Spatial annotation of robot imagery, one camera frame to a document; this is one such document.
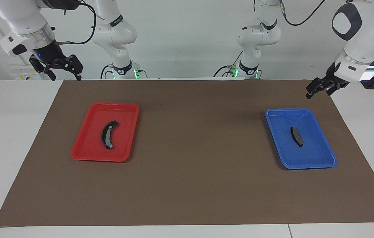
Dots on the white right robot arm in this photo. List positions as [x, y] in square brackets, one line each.
[21, 16]

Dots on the white strip with yellow labels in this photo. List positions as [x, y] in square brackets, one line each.
[24, 76]

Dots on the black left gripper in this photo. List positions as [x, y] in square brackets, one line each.
[331, 79]

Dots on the short dark brake pad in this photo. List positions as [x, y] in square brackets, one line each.
[296, 135]

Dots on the long curved brake pad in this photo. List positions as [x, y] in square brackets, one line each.
[106, 135]

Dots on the red plastic tray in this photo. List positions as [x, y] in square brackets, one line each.
[120, 132]

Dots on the blue plastic tray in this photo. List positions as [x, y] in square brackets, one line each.
[315, 152]

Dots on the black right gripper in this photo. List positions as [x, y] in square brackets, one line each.
[46, 54]

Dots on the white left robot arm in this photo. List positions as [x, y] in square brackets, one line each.
[368, 36]

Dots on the brown table mat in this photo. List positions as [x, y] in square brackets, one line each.
[193, 185]

